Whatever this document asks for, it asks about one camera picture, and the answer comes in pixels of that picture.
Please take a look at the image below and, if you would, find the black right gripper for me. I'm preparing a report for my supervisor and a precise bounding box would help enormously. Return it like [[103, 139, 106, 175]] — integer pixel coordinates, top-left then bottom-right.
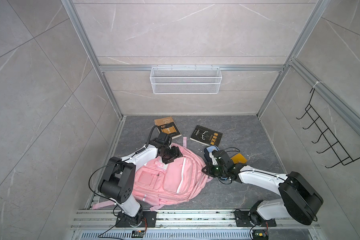
[[200, 162, 227, 178]]

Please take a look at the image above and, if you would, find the pink school backpack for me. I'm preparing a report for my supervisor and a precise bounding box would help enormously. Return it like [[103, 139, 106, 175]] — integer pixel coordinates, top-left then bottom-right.
[[91, 136, 213, 211]]

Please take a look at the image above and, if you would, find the black book yellow lettering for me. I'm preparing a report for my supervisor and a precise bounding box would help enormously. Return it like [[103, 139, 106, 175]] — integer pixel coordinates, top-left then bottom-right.
[[190, 125, 223, 147]]

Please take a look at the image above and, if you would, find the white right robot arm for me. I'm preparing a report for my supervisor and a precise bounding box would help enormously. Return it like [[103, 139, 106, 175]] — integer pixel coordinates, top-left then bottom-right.
[[202, 146, 324, 226]]

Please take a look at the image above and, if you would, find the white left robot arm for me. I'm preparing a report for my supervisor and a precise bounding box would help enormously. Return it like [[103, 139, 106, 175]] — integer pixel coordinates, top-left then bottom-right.
[[98, 144, 183, 218]]

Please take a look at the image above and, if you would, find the blue pencil case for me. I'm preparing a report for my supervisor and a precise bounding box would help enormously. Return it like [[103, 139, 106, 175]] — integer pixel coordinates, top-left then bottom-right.
[[204, 146, 219, 165]]

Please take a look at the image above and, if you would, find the brown and black book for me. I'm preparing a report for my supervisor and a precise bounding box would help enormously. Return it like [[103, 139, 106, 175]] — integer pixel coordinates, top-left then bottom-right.
[[154, 117, 182, 139]]

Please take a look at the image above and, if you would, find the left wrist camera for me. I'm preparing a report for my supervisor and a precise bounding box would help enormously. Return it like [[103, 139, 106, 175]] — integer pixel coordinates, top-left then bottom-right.
[[156, 132, 172, 146]]

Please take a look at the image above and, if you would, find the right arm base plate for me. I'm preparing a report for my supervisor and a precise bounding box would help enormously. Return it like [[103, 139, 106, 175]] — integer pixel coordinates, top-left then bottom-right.
[[233, 209, 277, 227]]

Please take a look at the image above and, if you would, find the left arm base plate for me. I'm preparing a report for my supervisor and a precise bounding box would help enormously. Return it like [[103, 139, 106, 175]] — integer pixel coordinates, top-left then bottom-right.
[[116, 211, 157, 228]]

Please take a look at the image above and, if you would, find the white wire mesh basket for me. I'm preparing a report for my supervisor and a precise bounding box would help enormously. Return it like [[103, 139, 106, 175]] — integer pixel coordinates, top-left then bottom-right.
[[150, 67, 223, 95]]

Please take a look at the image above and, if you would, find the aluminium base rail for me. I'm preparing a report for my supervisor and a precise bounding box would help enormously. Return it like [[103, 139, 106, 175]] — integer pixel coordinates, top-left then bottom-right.
[[70, 209, 320, 231]]

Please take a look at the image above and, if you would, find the black wire hook rack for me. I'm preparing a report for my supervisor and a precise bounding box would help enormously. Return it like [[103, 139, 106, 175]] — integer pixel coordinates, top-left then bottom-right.
[[296, 88, 360, 169]]

